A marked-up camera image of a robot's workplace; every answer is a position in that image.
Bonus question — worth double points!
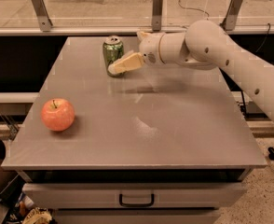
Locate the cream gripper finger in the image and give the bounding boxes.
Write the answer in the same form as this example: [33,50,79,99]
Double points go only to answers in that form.
[137,31,152,41]
[108,51,144,75]

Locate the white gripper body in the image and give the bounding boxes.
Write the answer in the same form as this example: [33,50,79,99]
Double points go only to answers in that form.
[139,33,164,65]

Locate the green soda can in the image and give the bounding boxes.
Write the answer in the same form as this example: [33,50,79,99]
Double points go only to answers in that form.
[103,35,124,77]

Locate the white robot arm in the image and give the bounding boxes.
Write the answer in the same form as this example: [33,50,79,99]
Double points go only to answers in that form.
[108,20,274,122]

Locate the red apple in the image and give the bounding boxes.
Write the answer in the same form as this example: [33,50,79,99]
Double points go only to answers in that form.
[40,98,75,132]

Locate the grey cabinet drawer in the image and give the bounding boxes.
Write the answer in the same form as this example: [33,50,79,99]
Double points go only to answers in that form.
[23,183,246,209]

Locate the crumpled snack bag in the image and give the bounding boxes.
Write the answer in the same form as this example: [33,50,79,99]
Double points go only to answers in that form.
[22,208,53,224]

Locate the middle metal rail bracket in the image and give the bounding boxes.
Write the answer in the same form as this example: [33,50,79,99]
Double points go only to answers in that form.
[151,0,163,32]

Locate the metal rail bracket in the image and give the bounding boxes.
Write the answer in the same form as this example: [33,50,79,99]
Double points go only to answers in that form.
[221,0,243,31]
[151,0,163,32]
[31,0,52,32]

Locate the black cable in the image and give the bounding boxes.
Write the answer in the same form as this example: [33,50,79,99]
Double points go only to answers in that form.
[174,0,211,21]

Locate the right metal rail bracket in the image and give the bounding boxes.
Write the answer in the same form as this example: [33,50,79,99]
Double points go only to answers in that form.
[221,0,243,31]

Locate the left metal rail bracket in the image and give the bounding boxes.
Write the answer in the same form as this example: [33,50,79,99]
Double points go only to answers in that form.
[31,0,52,32]

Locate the horizontal metal rail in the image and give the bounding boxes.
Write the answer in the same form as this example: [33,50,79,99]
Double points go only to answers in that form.
[0,24,274,36]

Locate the black drawer handle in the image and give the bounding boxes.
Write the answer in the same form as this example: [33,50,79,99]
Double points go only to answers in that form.
[118,194,155,208]

